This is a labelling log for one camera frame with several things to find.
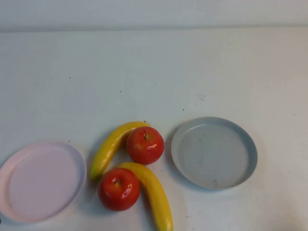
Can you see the red plastic apple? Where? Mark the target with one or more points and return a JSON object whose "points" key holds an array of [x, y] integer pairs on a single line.
{"points": [[118, 192], [144, 149]]}

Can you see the yellow plastic banana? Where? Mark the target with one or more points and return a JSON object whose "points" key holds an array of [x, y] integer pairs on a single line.
{"points": [[108, 149], [158, 197]]}

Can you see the grey-blue round plate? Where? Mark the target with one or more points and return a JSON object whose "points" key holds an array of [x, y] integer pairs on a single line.
{"points": [[214, 154]]}

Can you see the pink round plate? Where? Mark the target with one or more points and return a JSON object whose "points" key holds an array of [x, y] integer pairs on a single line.
{"points": [[41, 183]]}

